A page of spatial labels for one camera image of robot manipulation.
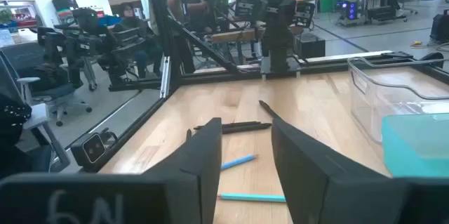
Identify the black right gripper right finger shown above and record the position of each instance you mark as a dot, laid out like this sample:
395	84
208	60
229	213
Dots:
315	182

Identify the teal pencil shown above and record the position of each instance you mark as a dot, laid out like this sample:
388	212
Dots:
252	198

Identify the clear plastic bin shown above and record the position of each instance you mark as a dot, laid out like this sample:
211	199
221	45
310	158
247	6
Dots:
368	104

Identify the black table-level camera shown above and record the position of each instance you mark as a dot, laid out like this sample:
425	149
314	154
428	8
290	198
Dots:
93	148

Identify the small yellow object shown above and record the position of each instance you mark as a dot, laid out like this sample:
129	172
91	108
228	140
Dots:
416	44

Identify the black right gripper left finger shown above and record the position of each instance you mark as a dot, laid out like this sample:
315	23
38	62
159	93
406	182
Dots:
196	168

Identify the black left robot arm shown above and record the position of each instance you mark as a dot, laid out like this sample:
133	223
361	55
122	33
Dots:
279	52

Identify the black pen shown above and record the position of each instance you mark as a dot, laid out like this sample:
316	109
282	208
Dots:
249	129
266	107
238	124
188	135

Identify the blue pencil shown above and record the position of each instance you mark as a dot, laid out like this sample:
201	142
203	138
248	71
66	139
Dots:
240	161

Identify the teal plastic bin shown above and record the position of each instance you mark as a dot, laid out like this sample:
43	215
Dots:
414	146

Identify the grey office chair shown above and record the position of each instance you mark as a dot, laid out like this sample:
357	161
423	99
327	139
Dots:
42	122
56	92

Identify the background robot station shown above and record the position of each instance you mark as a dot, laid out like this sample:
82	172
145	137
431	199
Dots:
80	46

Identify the wooden background bench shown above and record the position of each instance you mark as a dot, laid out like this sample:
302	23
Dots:
231	35

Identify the black box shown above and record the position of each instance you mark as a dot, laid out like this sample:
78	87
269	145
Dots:
310	46

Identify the person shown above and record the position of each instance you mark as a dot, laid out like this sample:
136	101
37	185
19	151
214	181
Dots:
172	3
196	6
131	24

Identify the computer with blue lights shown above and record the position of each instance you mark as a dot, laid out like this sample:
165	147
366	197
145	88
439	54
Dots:
349	10

